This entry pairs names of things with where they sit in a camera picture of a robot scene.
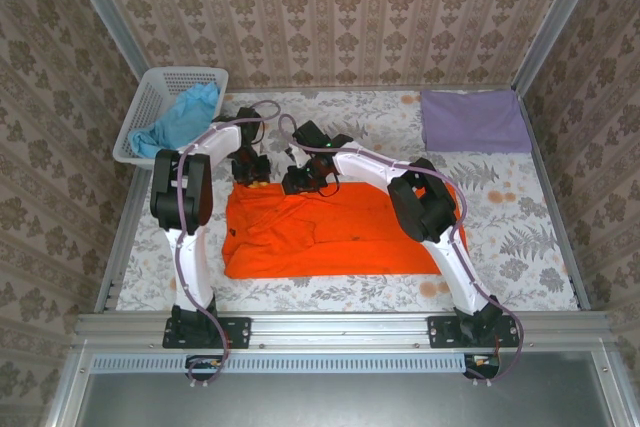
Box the orange t-shirt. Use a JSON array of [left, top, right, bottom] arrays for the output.
[[222, 180, 471, 281]]

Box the light blue t-shirt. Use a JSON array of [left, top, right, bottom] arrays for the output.
[[128, 80, 222, 161]]

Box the floral tablecloth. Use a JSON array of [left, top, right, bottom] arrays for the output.
[[115, 90, 581, 313]]

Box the white perforated plastic basket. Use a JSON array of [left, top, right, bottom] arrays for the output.
[[112, 66, 230, 171]]

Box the purple folded t-shirt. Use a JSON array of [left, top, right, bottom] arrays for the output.
[[419, 89, 534, 155]]

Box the grey metal sheet panel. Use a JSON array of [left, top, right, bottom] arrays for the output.
[[47, 349, 631, 427]]

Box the aluminium back rail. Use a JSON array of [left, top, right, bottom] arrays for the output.
[[227, 82, 519, 94]]

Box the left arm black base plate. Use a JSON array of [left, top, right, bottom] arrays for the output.
[[162, 315, 252, 350]]

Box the aluminium mounting rail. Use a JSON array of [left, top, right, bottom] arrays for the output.
[[74, 311, 614, 351]]

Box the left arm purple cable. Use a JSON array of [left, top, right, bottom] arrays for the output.
[[172, 99, 282, 391]]

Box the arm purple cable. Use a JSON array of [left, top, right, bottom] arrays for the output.
[[172, 99, 282, 391], [277, 113, 526, 388]]

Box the black connector box with wires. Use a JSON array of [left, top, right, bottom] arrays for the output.
[[463, 352, 501, 379], [185, 354, 226, 382]]

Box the grey slotted cable duct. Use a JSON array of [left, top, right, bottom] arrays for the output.
[[91, 352, 464, 374]]

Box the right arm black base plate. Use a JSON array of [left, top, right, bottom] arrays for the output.
[[427, 315, 521, 350]]

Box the aluminium frame post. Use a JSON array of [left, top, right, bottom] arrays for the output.
[[59, 0, 151, 83], [512, 0, 609, 93]]

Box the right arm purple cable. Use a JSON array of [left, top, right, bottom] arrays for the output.
[[277, 113, 526, 388]]

